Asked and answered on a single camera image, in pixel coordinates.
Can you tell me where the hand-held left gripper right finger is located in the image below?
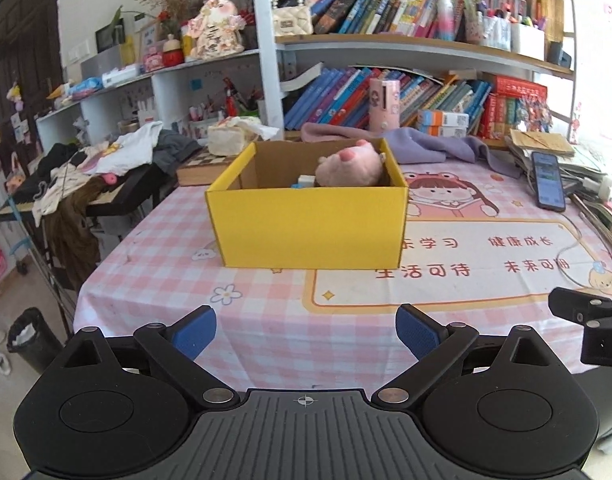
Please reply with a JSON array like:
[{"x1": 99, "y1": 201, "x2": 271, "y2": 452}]
[{"x1": 371, "y1": 304, "x2": 563, "y2": 407}]

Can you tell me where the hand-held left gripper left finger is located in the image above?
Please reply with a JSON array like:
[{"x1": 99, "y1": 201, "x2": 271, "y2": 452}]
[{"x1": 48, "y1": 305, "x2": 241, "y2": 408}]

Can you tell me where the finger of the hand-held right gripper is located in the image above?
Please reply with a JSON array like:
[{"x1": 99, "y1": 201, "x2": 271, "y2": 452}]
[{"x1": 548, "y1": 287, "x2": 612, "y2": 332}]

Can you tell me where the yellow cardboard box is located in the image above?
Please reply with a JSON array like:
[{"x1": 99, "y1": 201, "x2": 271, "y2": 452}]
[{"x1": 206, "y1": 137, "x2": 409, "y2": 269}]

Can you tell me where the pink plush toy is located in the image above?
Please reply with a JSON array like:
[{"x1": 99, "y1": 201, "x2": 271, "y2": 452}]
[{"x1": 316, "y1": 140, "x2": 385, "y2": 187}]

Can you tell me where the pink checked printed tablecloth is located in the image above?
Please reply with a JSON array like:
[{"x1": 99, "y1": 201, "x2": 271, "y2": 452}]
[{"x1": 74, "y1": 152, "x2": 612, "y2": 401}]

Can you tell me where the white power adapter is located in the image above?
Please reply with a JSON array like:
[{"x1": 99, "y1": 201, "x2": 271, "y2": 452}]
[{"x1": 566, "y1": 175, "x2": 612, "y2": 198}]

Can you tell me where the stack of papers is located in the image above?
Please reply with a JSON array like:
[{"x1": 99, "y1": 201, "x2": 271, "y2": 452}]
[{"x1": 511, "y1": 145, "x2": 612, "y2": 186}]

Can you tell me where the black smartphone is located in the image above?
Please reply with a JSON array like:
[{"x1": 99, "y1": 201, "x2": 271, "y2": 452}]
[{"x1": 531, "y1": 151, "x2": 567, "y2": 212}]

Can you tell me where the brown paper envelope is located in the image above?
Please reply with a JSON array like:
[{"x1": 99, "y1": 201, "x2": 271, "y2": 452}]
[{"x1": 506, "y1": 130, "x2": 576, "y2": 157}]

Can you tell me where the brown garment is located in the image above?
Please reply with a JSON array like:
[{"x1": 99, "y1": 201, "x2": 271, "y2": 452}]
[{"x1": 46, "y1": 175, "x2": 109, "y2": 291}]

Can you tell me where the brown checkered board box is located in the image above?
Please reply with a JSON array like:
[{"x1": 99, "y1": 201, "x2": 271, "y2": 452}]
[{"x1": 176, "y1": 152, "x2": 239, "y2": 187}]

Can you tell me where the black trash bin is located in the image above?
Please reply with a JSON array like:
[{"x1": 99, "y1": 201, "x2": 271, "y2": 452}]
[{"x1": 6, "y1": 307, "x2": 64, "y2": 375}]

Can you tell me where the colourful paper ornament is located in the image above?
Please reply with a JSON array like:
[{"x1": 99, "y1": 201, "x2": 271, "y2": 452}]
[{"x1": 516, "y1": 97, "x2": 554, "y2": 133}]

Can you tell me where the grey garment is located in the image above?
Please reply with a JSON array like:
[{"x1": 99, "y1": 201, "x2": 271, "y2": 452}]
[{"x1": 150, "y1": 129, "x2": 204, "y2": 166}]

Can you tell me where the purple cloth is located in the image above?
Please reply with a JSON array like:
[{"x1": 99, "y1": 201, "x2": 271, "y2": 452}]
[{"x1": 300, "y1": 122, "x2": 522, "y2": 179}]

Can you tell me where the row of red books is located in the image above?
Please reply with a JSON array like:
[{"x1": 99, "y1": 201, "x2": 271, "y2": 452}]
[{"x1": 478, "y1": 94, "x2": 519, "y2": 140}]

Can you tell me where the white printed shirt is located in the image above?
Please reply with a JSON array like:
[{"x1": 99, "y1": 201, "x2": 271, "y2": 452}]
[{"x1": 88, "y1": 121, "x2": 164, "y2": 176}]

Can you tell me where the cream tissue pack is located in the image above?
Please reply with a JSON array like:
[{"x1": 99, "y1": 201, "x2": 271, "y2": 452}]
[{"x1": 207, "y1": 116, "x2": 281, "y2": 157}]

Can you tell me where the orange white carton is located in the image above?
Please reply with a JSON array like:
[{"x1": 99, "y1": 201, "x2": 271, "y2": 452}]
[
  {"x1": 417, "y1": 109, "x2": 470, "y2": 128},
  {"x1": 418, "y1": 124, "x2": 467, "y2": 138}
]

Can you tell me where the thick red dictionary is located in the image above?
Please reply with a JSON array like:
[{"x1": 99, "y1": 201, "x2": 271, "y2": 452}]
[{"x1": 493, "y1": 75, "x2": 548, "y2": 98}]

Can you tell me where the black garment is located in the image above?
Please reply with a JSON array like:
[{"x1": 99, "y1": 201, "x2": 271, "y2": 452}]
[{"x1": 36, "y1": 142, "x2": 81, "y2": 181}]

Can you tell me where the pink cylindrical device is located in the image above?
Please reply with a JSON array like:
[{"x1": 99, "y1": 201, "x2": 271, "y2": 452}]
[{"x1": 368, "y1": 78, "x2": 401, "y2": 132}]

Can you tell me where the group of pens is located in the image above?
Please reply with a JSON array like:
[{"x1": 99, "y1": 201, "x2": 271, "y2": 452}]
[{"x1": 188, "y1": 77, "x2": 264, "y2": 123}]

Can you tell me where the white pen holder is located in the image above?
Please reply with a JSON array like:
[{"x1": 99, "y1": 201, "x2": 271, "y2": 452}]
[{"x1": 511, "y1": 22, "x2": 546, "y2": 61}]

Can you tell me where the row of blue books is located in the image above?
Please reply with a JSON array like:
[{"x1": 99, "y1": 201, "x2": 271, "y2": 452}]
[{"x1": 284, "y1": 66, "x2": 494, "y2": 133}]

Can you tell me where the white label printer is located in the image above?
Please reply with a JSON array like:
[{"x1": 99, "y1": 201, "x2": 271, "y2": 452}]
[{"x1": 102, "y1": 62, "x2": 139, "y2": 86}]

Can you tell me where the blue wipes packet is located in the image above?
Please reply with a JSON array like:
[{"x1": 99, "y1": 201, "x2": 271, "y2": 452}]
[{"x1": 66, "y1": 77, "x2": 104, "y2": 98}]

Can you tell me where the red lidded jar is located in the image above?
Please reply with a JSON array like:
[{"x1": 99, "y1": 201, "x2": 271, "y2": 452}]
[{"x1": 162, "y1": 34, "x2": 185, "y2": 67}]

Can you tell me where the white bookshelf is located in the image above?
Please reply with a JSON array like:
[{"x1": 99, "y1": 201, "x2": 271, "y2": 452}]
[{"x1": 36, "y1": 0, "x2": 577, "y2": 153}]

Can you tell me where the pink floral ornament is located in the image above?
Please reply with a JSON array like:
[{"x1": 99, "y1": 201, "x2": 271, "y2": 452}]
[{"x1": 187, "y1": 0, "x2": 247, "y2": 61}]

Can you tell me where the dark wooden door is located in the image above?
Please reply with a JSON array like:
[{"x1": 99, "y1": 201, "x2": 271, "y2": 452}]
[{"x1": 0, "y1": 0, "x2": 61, "y2": 171}]

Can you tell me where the white quilted handbag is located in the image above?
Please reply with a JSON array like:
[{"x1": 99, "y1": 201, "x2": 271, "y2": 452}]
[{"x1": 272, "y1": 0, "x2": 314, "y2": 37}]

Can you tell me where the row of colourful books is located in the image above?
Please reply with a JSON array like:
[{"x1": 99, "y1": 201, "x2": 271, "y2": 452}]
[{"x1": 306, "y1": 0, "x2": 479, "y2": 38}]

